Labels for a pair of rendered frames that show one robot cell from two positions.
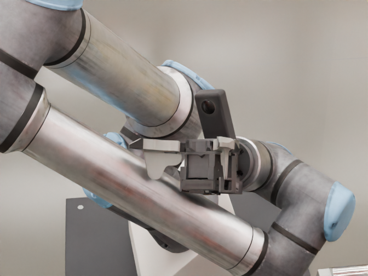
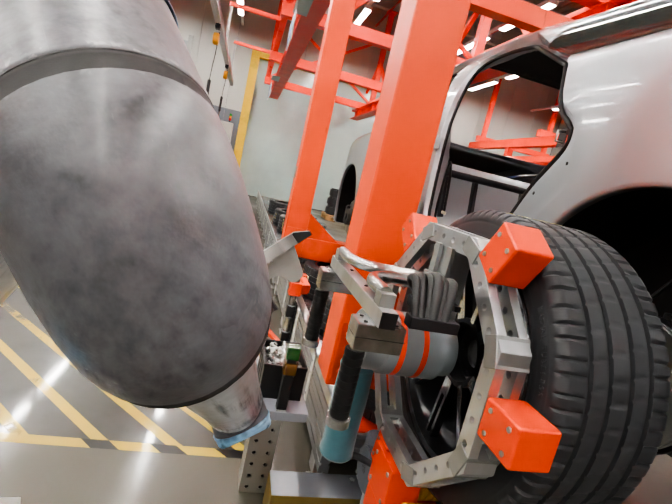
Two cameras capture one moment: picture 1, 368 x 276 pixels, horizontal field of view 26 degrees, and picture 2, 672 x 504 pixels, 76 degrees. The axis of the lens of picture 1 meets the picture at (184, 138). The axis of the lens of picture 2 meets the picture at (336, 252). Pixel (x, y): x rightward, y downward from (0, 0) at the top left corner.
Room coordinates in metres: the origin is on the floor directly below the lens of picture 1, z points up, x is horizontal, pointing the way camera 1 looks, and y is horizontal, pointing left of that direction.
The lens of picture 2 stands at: (0.87, 0.51, 1.17)
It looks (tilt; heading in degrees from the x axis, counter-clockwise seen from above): 10 degrees down; 263
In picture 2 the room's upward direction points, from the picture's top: 13 degrees clockwise
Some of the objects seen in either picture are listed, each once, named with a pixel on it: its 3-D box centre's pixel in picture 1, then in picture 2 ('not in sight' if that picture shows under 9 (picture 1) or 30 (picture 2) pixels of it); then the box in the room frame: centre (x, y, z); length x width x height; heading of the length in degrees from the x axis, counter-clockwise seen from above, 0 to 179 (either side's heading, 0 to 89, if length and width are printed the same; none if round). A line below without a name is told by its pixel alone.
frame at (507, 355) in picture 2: not in sight; (430, 347); (0.50, -0.39, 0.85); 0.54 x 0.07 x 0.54; 97
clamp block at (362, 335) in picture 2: not in sight; (375, 333); (0.68, -0.19, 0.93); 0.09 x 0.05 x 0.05; 7
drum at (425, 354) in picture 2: not in sight; (401, 343); (0.57, -0.38, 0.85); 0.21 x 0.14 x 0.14; 7
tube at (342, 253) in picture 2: not in sight; (386, 251); (0.63, -0.47, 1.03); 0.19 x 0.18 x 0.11; 7
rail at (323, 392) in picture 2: not in sight; (297, 314); (0.69, -2.11, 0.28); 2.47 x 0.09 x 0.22; 97
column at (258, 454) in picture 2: not in sight; (262, 432); (0.80, -0.94, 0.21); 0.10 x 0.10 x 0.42; 7
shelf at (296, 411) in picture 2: not in sight; (275, 381); (0.80, -0.91, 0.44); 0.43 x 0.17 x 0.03; 97
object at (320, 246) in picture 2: not in sight; (336, 240); (0.47, -2.82, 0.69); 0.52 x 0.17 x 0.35; 7
